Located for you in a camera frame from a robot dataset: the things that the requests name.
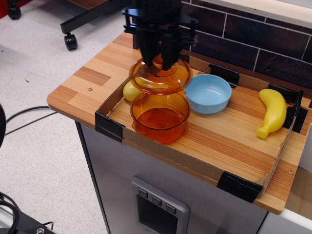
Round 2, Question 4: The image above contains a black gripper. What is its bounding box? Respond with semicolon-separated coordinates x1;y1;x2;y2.
122;0;199;71

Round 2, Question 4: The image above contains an orange transparent pot lid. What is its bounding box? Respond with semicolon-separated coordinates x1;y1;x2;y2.
130;55;193;95

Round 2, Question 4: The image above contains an orange transparent plastic pot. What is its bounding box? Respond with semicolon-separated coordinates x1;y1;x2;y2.
130;93;191;145

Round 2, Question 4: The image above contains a yellow toy potato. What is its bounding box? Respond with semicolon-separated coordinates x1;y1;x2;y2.
122;81;143;101

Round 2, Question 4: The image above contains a light blue plastic bowl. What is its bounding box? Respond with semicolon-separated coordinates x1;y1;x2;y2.
184;74;232;114

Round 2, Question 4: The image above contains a dark brick backsplash panel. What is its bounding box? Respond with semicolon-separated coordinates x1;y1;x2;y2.
181;0;312;89

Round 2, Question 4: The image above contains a yellow toy banana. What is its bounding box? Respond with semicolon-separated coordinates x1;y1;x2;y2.
257;89;287;138

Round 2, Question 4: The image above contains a grey toy dishwasher cabinet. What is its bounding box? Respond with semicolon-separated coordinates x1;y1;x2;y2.
75;121;312;234

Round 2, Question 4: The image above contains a cardboard fence with black tape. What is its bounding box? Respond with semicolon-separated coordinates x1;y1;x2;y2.
95;44;308;204

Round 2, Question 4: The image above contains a black wheeled cart frame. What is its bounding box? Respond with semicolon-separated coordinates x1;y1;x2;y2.
6;0;131;51

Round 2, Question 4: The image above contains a black floor cable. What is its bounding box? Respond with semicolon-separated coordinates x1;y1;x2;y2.
4;105;57;136

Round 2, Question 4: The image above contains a black equipment with cables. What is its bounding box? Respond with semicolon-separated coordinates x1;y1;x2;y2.
0;193;56;234

